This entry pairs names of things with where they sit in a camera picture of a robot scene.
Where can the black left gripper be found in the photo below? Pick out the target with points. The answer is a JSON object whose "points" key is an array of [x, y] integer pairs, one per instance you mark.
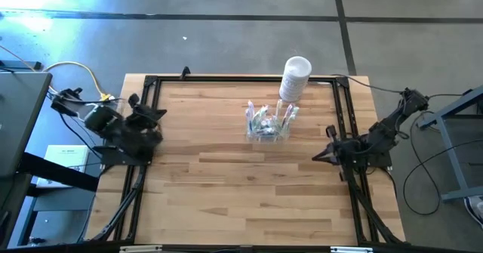
{"points": [[137, 126]]}

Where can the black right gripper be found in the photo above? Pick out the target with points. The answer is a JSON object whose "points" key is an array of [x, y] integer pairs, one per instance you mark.
{"points": [[345, 147]]}

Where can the clear acrylic organizer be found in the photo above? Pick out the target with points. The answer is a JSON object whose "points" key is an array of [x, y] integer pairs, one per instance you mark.
{"points": [[279, 137]]}

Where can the purple toothbrush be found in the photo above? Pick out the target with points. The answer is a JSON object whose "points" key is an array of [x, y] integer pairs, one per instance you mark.
{"points": [[250, 109], [288, 112]]}

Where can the orange toothbrush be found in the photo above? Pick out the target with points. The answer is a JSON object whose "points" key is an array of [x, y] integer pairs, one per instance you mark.
{"points": [[279, 107]]}

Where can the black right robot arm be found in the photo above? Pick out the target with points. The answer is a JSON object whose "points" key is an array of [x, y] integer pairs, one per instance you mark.
{"points": [[385, 128]]}

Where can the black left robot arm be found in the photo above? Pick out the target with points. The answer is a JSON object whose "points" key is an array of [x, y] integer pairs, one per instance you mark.
{"points": [[109, 126]]}

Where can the white wipes canister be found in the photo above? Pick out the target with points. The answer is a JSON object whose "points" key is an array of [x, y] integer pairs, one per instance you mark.
{"points": [[296, 79]]}

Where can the white box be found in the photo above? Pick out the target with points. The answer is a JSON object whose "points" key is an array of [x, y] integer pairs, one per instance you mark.
{"points": [[62, 155]]}

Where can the black stand beam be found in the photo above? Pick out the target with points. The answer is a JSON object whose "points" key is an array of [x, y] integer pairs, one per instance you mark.
{"points": [[56, 171]]}

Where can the grey metal cart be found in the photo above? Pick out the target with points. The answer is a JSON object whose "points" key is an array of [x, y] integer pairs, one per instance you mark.
{"points": [[451, 158]]}

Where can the dark grey monitor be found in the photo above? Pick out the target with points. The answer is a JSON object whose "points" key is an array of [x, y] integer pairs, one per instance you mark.
{"points": [[19, 113]]}

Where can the person's shoe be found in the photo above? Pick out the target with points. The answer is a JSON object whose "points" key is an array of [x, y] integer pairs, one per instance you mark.
{"points": [[476, 211]]}

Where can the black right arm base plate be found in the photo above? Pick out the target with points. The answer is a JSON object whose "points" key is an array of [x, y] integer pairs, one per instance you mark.
{"points": [[379, 161]]}

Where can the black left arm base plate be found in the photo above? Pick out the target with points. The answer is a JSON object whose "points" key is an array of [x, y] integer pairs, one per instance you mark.
{"points": [[113, 159]]}

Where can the silver table bracket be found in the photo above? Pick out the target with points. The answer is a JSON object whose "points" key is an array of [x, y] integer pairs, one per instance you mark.
{"points": [[351, 250], [140, 249]]}

